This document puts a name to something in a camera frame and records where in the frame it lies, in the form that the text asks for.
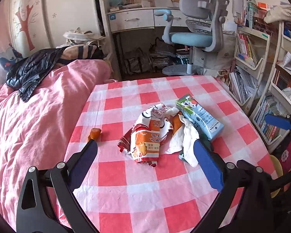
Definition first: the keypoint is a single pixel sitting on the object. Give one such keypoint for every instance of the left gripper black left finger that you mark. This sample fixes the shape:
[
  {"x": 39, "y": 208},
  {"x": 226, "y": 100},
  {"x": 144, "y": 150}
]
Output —
[{"x": 35, "y": 212}]

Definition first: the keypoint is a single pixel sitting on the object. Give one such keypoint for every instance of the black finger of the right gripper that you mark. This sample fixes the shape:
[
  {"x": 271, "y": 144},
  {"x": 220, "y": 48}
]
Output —
[{"x": 278, "y": 121}]

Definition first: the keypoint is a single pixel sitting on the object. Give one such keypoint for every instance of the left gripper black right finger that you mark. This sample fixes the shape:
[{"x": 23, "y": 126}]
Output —
[{"x": 255, "y": 210}]

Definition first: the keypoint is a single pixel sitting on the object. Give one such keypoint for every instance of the white bookshelf rack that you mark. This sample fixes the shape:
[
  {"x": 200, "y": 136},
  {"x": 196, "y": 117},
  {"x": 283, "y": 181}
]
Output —
[{"x": 260, "y": 77}]

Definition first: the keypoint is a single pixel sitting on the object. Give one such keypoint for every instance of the red checkered tablecloth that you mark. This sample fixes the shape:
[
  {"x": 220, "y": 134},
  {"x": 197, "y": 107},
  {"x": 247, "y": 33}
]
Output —
[{"x": 120, "y": 195}]

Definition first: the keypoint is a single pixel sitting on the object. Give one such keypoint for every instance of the blue milk carton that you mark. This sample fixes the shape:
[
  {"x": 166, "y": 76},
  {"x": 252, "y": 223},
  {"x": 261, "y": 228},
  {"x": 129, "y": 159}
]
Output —
[{"x": 201, "y": 119}]

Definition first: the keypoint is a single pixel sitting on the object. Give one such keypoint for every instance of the pink duvet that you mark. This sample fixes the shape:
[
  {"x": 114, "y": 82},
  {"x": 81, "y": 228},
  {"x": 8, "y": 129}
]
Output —
[{"x": 37, "y": 132}]

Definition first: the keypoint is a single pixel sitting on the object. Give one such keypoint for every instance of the orange peel piece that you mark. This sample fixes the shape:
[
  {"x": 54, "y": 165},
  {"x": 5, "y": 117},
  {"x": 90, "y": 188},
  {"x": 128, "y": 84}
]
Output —
[{"x": 94, "y": 134}]

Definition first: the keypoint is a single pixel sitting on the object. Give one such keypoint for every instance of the red white snack wrapper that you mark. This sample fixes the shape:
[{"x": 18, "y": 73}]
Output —
[{"x": 152, "y": 127}]

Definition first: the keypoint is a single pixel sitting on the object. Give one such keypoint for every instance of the black plastic bag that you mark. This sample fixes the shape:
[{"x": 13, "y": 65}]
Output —
[{"x": 25, "y": 75}]

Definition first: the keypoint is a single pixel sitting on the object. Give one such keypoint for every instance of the grey blue office chair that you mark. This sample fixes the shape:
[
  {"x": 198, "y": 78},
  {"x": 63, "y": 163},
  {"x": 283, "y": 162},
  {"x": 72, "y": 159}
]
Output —
[{"x": 205, "y": 23}]

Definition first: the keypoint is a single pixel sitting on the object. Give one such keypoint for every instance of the pink curtain whale print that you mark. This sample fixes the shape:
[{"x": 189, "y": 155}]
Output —
[{"x": 8, "y": 54}]

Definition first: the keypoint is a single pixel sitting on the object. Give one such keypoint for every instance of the striped beige pillow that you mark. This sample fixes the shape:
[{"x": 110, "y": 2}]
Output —
[{"x": 72, "y": 53}]

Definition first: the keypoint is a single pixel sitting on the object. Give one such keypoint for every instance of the white desk with drawers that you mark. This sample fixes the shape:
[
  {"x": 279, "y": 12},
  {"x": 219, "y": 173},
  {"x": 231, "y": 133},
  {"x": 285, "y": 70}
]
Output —
[{"x": 138, "y": 45}]

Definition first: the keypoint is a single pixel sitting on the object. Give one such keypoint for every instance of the white tote bag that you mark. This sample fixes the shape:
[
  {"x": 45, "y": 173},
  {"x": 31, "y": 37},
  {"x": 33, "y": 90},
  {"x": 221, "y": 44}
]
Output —
[{"x": 79, "y": 36}]

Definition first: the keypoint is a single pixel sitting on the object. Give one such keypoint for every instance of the white wardrobe tree decal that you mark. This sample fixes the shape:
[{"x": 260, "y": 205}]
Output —
[{"x": 39, "y": 24}]

